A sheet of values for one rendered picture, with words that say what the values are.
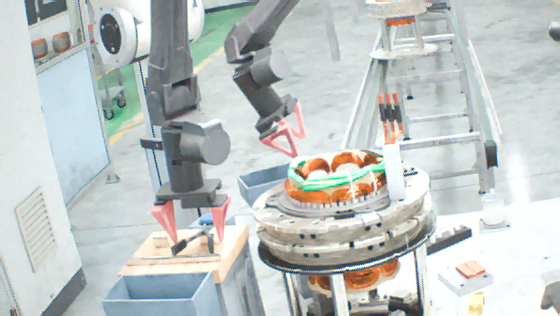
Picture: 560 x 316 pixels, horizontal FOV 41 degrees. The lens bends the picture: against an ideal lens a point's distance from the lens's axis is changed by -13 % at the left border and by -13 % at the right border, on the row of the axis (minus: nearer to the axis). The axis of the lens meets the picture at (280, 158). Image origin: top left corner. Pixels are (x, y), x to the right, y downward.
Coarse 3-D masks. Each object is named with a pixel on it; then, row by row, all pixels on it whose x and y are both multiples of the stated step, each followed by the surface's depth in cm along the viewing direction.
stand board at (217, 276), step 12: (228, 228) 153; (240, 228) 152; (216, 240) 148; (228, 240) 147; (240, 240) 148; (144, 252) 148; (156, 252) 147; (168, 252) 146; (180, 252) 145; (192, 252) 144; (204, 252) 143; (216, 252) 142; (228, 252) 141; (156, 264) 141; (168, 264) 140; (180, 264) 140; (192, 264) 139; (204, 264) 138; (216, 264) 137; (228, 264) 140; (216, 276) 135
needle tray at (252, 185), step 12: (276, 168) 185; (240, 180) 179; (252, 180) 184; (264, 180) 185; (276, 180) 185; (240, 192) 183; (252, 192) 173; (252, 204) 174; (300, 276) 182; (300, 288) 184
